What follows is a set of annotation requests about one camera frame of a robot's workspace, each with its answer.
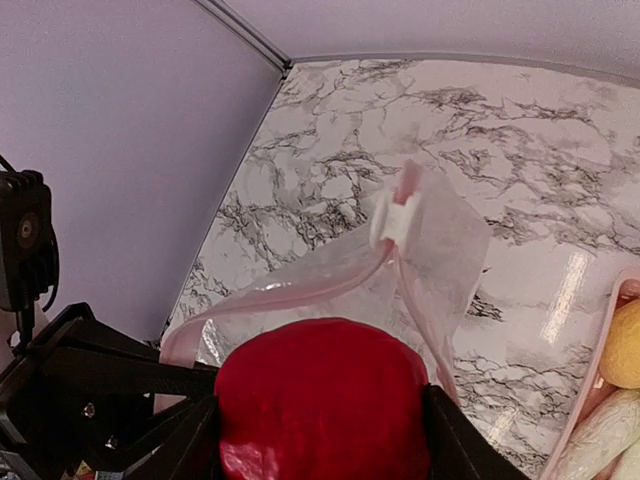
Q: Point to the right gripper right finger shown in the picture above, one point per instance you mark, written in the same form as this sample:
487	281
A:
458	450

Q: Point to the yellow lemon toy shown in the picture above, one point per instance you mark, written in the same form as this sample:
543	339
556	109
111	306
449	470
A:
619	362

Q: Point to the pink perforated plastic basket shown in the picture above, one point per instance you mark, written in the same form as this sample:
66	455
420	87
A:
591	376

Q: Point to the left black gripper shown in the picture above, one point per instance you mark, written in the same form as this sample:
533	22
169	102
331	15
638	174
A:
80	395

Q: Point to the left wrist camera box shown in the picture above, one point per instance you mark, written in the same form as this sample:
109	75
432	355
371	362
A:
30	265

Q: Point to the white radish upper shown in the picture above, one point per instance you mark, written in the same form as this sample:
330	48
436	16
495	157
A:
609	430

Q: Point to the clear zip top bag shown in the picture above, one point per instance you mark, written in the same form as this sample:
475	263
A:
411	270

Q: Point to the red apple toy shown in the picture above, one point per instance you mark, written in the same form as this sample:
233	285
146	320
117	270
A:
325	398

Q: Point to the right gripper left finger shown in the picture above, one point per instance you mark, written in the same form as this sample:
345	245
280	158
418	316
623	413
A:
191	451

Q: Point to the left aluminium frame post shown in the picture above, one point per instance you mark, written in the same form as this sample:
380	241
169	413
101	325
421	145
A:
248	33

